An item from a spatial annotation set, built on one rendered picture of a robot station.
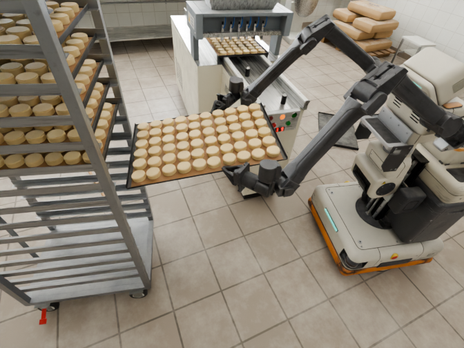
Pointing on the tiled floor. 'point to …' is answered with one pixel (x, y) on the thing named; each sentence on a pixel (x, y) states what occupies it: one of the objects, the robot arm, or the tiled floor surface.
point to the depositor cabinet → (199, 69)
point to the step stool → (413, 43)
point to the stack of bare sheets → (349, 141)
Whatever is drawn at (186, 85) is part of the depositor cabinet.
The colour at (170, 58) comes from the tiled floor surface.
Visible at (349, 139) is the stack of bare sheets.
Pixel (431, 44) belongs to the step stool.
